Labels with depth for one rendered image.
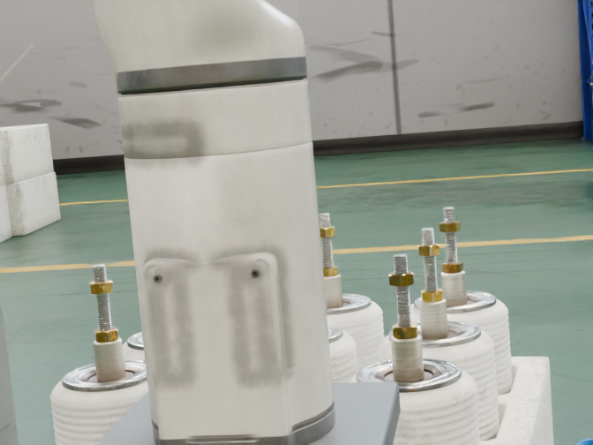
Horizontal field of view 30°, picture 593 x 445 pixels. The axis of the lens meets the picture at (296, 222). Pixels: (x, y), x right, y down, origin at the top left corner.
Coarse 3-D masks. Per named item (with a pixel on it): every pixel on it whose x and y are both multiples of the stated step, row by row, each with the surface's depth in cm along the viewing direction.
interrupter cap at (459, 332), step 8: (448, 328) 92; (456, 328) 91; (464, 328) 91; (472, 328) 91; (480, 328) 90; (448, 336) 90; (456, 336) 88; (464, 336) 88; (472, 336) 88; (424, 344) 87; (432, 344) 87; (440, 344) 87; (448, 344) 87; (456, 344) 87
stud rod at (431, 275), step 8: (424, 232) 89; (432, 232) 89; (424, 240) 89; (432, 240) 89; (424, 256) 89; (432, 256) 89; (424, 264) 90; (432, 264) 89; (432, 272) 89; (432, 280) 89; (432, 288) 90
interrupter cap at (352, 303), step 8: (344, 296) 108; (352, 296) 108; (360, 296) 107; (344, 304) 106; (352, 304) 104; (360, 304) 104; (368, 304) 103; (328, 312) 101; (336, 312) 101; (344, 312) 102; (352, 312) 102
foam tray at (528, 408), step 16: (512, 368) 106; (528, 368) 104; (544, 368) 104; (528, 384) 99; (544, 384) 101; (512, 400) 95; (528, 400) 95; (544, 400) 100; (512, 416) 91; (528, 416) 90; (544, 416) 99; (512, 432) 87; (528, 432) 87; (544, 432) 99
